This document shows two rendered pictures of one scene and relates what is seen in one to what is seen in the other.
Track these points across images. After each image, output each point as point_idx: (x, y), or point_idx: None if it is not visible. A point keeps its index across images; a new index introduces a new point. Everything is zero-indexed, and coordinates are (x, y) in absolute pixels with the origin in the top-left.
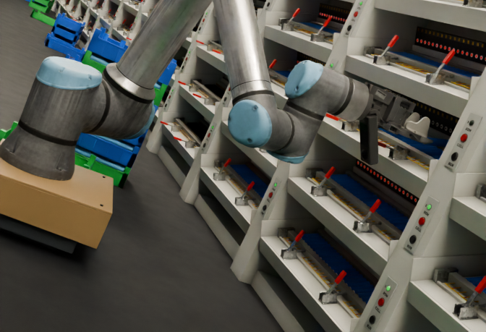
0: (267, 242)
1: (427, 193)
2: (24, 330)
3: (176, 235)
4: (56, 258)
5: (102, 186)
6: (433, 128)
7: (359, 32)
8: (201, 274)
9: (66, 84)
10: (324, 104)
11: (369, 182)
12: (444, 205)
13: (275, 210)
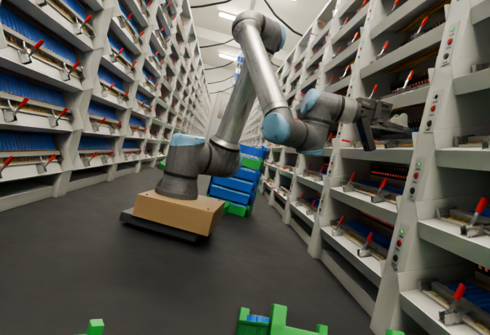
0: (324, 229)
1: (415, 156)
2: (134, 282)
3: (273, 236)
4: (185, 245)
5: (214, 203)
6: None
7: (354, 94)
8: (286, 254)
9: (182, 143)
10: (327, 112)
11: None
12: (430, 158)
13: (326, 209)
